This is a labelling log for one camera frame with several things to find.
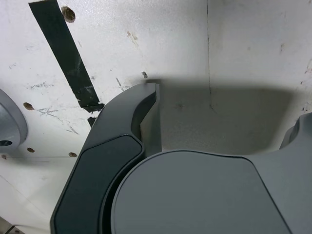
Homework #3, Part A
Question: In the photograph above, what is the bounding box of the black tape strip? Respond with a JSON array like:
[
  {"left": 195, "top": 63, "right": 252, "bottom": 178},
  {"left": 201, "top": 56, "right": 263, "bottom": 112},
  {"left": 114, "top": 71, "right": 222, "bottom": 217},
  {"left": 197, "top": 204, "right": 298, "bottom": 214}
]
[{"left": 28, "top": 0, "right": 106, "bottom": 128}]

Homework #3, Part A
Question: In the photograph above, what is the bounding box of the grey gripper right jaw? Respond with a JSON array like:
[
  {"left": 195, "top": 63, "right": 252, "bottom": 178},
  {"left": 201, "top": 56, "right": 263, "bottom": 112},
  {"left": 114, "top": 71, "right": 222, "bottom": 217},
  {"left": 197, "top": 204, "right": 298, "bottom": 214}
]
[{"left": 110, "top": 113, "right": 312, "bottom": 234}]

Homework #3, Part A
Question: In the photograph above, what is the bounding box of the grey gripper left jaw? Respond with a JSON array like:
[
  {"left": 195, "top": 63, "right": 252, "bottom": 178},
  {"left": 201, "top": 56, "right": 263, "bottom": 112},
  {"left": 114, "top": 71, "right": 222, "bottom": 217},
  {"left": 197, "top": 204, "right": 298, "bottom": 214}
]
[{"left": 50, "top": 82, "right": 163, "bottom": 234}]

